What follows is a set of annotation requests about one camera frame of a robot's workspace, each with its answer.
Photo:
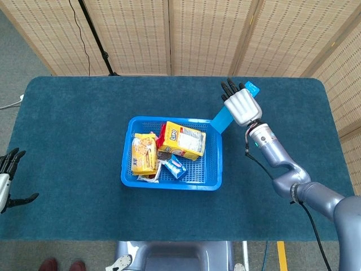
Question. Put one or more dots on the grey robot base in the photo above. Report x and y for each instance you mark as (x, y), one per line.
(169, 257)

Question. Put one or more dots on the small white snack packet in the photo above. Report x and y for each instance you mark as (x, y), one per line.
(153, 177)

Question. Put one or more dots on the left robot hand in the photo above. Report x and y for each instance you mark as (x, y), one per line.
(4, 183)

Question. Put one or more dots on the woven bamboo screen panel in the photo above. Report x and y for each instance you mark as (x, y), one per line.
(347, 84)
(135, 36)
(296, 36)
(208, 36)
(50, 34)

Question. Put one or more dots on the blue Oreo cookie box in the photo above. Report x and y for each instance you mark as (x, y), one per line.
(176, 168)

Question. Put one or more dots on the yellow cracker pack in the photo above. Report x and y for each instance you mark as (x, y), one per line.
(144, 158)

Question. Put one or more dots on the dark red shoe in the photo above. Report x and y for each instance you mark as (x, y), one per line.
(49, 265)
(77, 266)

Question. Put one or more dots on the blue plastic basket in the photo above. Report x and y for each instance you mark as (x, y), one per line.
(197, 169)

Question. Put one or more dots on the white floor pole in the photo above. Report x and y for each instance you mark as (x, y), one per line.
(246, 257)

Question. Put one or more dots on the yellow Lipo snack bag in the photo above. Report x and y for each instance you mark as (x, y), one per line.
(183, 141)

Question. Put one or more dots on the teal table cloth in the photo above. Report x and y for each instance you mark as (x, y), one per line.
(84, 209)

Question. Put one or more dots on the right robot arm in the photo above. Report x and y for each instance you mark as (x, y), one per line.
(270, 149)

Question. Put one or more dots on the black tripod pole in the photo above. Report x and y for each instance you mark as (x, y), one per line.
(96, 36)

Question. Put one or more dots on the blue chocolate chip cookie box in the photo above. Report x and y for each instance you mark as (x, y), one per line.
(222, 120)

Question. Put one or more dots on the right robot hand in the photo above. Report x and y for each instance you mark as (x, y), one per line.
(244, 107)

